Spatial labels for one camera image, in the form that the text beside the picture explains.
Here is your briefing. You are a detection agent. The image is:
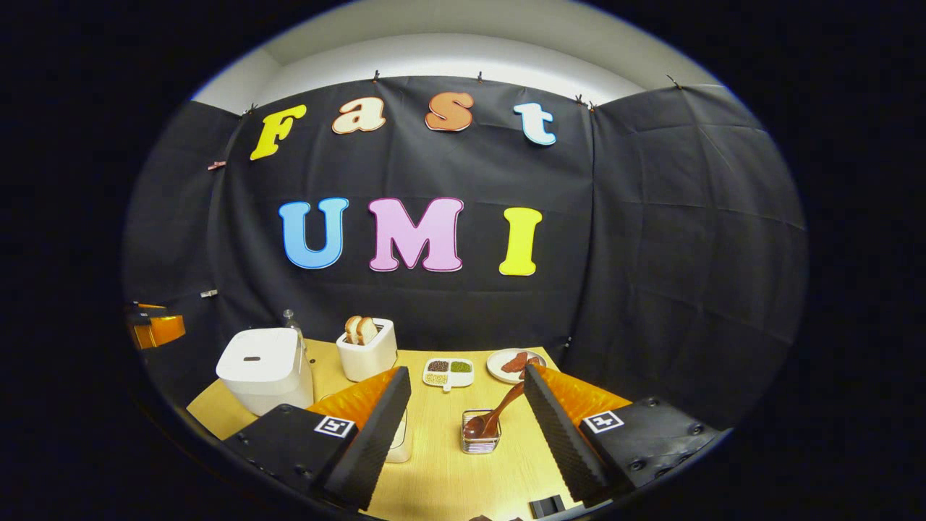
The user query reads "clear container of white rice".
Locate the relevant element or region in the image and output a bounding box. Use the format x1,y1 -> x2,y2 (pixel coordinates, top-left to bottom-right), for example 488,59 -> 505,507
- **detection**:
318,391 -> 415,464

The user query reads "metal wire chopstick holder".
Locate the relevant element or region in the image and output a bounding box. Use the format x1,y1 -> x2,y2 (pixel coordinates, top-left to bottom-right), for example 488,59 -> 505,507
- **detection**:
462,410 -> 502,455

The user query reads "white toaster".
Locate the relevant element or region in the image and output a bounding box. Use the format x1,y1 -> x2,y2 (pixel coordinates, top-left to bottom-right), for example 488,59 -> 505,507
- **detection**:
336,318 -> 399,383

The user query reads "brown wooden spoon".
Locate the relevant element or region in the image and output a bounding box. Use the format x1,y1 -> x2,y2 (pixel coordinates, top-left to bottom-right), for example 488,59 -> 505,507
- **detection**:
464,381 -> 526,441

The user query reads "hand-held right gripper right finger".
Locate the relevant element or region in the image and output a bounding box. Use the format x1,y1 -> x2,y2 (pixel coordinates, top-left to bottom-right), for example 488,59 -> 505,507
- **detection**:
522,364 -> 724,507

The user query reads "white divided bean dish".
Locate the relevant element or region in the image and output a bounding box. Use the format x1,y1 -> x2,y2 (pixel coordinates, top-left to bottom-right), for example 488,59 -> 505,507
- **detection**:
422,357 -> 475,392

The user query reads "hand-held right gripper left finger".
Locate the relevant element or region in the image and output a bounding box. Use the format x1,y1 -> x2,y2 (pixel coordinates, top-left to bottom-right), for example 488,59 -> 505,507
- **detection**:
223,367 -> 413,511

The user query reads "white round plate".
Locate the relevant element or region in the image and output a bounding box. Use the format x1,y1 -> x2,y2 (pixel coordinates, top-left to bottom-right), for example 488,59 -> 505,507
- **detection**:
486,349 -> 548,384

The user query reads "white rice cooker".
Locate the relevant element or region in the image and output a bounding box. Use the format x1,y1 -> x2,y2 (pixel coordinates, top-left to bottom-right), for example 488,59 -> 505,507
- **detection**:
216,328 -> 315,417

